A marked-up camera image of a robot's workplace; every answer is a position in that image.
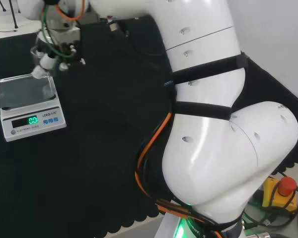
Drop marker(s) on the black and white five-finger hand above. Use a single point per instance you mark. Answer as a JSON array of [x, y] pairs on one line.
[[64, 39]]

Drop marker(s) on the clear glass beaker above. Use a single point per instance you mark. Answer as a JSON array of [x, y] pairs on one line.
[[34, 53]]

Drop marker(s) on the white electronic balance steel pan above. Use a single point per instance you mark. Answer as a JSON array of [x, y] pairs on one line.
[[32, 112]]

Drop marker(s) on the black tripod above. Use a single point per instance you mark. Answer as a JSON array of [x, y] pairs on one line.
[[13, 15]]

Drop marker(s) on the pale board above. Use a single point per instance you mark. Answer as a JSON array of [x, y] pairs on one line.
[[5, 27]]

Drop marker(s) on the black bench cloth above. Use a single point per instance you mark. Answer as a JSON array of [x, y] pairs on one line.
[[101, 124]]

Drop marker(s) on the yellow stop button red cap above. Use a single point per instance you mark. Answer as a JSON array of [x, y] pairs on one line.
[[280, 196]]

